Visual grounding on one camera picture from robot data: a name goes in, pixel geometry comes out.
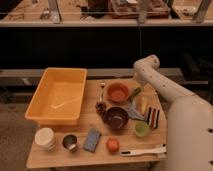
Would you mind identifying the small green cup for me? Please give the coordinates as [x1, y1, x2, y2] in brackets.
[134, 121, 149, 137]

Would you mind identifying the brown pinecone toy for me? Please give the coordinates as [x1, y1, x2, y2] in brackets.
[95, 102, 106, 116]

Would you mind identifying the dark purple bowl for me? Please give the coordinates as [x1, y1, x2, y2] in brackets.
[103, 107, 128, 130]

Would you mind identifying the white handled knife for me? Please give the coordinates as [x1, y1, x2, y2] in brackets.
[120, 145, 166, 157]

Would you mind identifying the red bowl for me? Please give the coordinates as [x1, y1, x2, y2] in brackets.
[107, 82, 130, 103]

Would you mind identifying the blue sponge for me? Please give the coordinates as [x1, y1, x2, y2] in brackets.
[83, 128, 101, 153]

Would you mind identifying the white cup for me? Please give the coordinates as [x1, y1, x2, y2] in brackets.
[34, 127, 55, 149]

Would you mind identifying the green pepper toy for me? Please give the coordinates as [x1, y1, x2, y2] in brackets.
[129, 87, 141, 102]

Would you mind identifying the orange tomato toy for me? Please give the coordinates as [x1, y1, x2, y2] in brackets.
[106, 138, 119, 153]

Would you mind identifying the yellow plastic bin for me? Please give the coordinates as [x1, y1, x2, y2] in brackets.
[25, 68, 87, 125]

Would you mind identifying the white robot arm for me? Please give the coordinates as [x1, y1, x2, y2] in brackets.
[133, 55, 213, 171]

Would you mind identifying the grey cloth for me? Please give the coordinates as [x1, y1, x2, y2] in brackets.
[126, 103, 145, 121]

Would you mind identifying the metal cup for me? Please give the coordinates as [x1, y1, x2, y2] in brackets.
[62, 134, 77, 152]

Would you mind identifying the striped cloth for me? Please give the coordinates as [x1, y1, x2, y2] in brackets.
[146, 107, 160, 129]

